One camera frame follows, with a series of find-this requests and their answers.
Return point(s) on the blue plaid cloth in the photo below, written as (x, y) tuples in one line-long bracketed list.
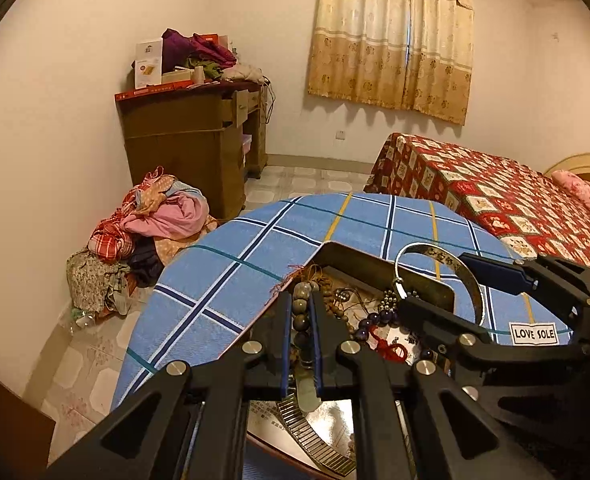
[(275, 240)]

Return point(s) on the small red box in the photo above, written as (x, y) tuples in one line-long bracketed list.
[(212, 38)]

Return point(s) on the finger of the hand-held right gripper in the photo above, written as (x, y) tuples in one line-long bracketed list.
[(495, 275), (440, 327)]

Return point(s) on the gold metal tin box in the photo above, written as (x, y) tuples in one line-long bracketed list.
[(370, 267)]

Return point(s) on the beige patterned curtain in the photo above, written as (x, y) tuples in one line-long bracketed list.
[(390, 45)]

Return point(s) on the flat red box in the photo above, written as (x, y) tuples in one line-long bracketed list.
[(165, 92)]

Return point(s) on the beige thread spool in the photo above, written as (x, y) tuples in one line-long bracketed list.
[(198, 75)]

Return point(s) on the grey patterned cloth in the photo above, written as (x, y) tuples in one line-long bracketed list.
[(95, 280)]

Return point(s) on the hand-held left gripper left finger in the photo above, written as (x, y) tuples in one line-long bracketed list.
[(286, 355)]

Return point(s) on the pile of pink clothes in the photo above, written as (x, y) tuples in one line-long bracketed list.
[(165, 215)]

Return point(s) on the beige wooden box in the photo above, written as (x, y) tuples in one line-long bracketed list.
[(177, 77)]

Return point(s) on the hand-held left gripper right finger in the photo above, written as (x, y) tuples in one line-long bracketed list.
[(316, 355)]

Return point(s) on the purple cloth bag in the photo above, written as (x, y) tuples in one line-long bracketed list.
[(175, 47)]

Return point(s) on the bed with red patterned cover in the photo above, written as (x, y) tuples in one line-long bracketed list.
[(475, 185)]

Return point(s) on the brown wooden panel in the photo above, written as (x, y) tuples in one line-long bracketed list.
[(5, 430)]

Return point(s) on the red knot ornament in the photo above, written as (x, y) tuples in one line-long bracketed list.
[(387, 347)]

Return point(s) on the small black charm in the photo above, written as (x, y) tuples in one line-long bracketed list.
[(343, 295)]

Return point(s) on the pink pillow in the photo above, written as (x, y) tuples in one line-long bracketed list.
[(577, 192)]

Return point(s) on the silver wristwatch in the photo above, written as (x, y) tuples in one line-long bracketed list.
[(315, 445)]

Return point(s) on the silver cuff bangle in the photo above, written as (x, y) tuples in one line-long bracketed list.
[(472, 290)]

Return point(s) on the pale pink cloth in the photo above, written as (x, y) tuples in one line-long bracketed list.
[(245, 74)]

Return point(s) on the cream bed headboard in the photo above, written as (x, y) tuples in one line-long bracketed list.
[(575, 162)]

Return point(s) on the open wooden desk drawer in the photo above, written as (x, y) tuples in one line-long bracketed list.
[(235, 107)]

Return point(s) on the white cloth label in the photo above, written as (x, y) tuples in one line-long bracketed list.
[(534, 333)]

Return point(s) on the brown wooden desk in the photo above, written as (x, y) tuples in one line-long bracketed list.
[(175, 150)]

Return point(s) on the white product box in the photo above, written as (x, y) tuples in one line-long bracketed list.
[(149, 65)]

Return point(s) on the pile of clothes on desk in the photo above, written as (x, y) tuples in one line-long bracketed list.
[(212, 60)]

